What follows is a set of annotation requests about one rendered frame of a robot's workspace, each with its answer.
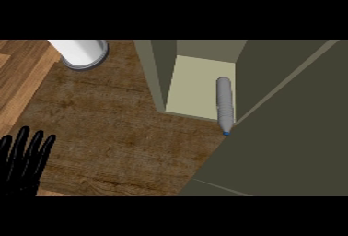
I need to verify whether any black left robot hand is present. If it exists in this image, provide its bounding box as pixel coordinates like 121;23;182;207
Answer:
0;125;58;197

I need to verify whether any grey water bottle blue cap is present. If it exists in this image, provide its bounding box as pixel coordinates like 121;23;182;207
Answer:
215;77;235;136

